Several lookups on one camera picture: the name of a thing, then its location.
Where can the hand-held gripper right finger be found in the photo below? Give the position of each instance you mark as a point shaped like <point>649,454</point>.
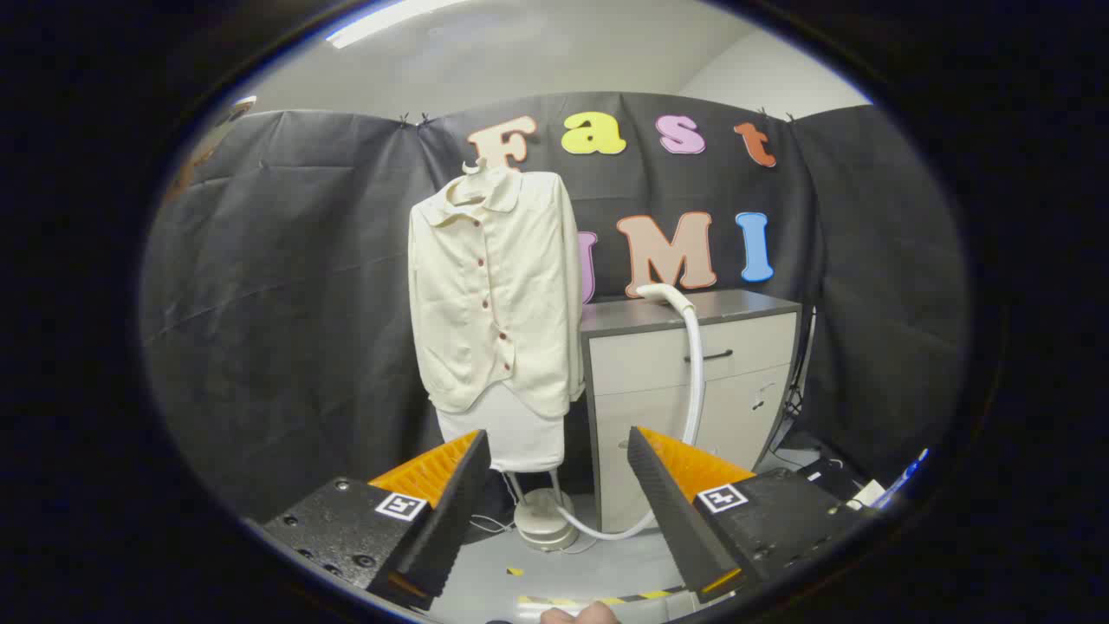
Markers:
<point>671,520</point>

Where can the white plastic clothes hanger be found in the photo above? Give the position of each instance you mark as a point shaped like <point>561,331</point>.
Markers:
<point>473,167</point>

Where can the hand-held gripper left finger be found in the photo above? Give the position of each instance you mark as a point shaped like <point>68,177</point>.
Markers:
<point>450,520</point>

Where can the white steamer base with poles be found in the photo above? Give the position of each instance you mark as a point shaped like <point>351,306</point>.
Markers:
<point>544,520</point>

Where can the black box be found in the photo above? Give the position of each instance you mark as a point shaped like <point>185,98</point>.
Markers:
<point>832,477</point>

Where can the cream button-up shirt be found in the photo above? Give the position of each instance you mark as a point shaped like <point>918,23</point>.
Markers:
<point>520,295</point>

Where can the blue pen-shaped object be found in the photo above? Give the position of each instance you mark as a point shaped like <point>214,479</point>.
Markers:
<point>905,472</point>

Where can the white cabinet with grey top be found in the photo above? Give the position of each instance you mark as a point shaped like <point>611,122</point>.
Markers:
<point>658,407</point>

